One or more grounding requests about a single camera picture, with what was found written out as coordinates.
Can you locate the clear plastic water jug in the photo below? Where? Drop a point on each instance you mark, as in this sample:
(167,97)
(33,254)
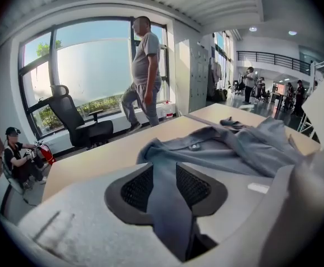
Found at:
(168,110)

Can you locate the clothes rack with garments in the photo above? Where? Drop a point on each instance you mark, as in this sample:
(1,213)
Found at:
(215,76)

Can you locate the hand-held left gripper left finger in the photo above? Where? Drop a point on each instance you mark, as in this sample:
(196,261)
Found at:
(81,218)

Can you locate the black balcony railing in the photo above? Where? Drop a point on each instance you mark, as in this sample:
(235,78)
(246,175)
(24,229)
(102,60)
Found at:
(275,61)

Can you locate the grey locker cabinet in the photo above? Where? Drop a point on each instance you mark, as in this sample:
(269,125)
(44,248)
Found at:
(199,76)

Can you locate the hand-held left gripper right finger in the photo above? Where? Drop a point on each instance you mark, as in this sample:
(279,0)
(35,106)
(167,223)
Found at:
(234,204)

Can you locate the black framed window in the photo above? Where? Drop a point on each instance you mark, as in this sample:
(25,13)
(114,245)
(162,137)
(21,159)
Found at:
(95,65)

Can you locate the grey shirt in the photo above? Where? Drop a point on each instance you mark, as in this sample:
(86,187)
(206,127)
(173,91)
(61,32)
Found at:
(234,152)

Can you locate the red fire extinguisher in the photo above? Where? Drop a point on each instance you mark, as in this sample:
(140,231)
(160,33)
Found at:
(47,153)

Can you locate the black office chair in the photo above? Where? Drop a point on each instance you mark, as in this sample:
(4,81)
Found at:
(72,121)

